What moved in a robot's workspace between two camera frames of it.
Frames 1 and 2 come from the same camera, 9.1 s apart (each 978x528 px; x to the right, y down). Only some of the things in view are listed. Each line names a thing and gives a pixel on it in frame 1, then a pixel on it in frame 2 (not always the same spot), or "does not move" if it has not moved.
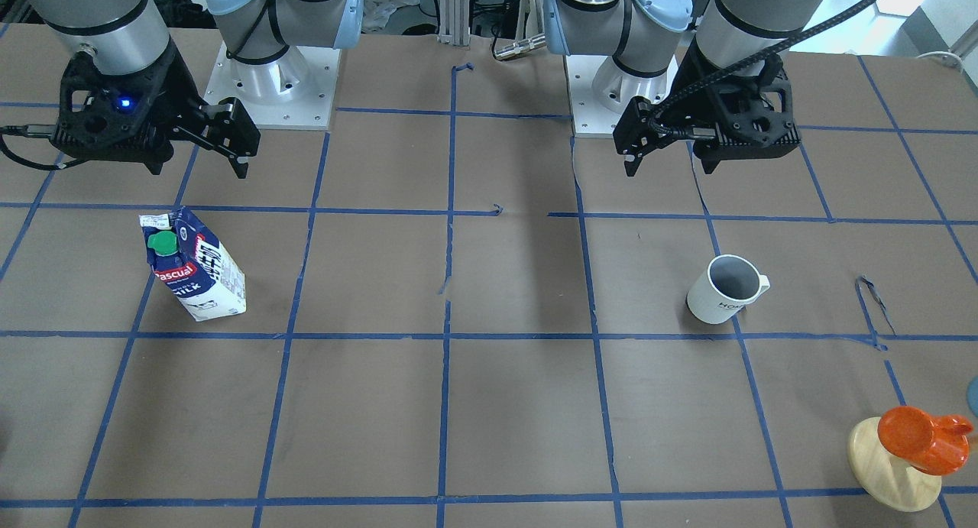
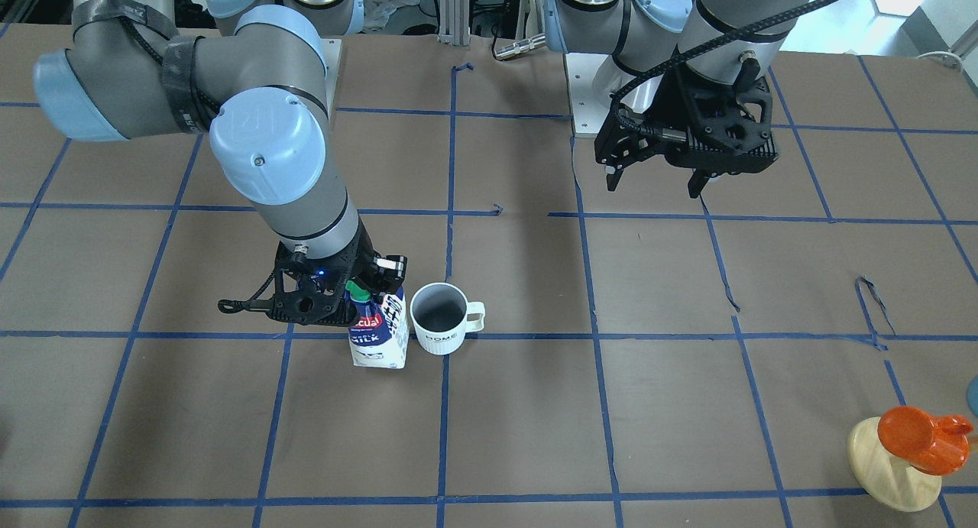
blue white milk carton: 192,265 → 378,332
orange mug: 935,445 does not move
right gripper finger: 225,127 → 390,272
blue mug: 972,395 does not move
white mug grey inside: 727,283 → 442,316
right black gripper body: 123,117 → 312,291
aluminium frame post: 454,11 does not move
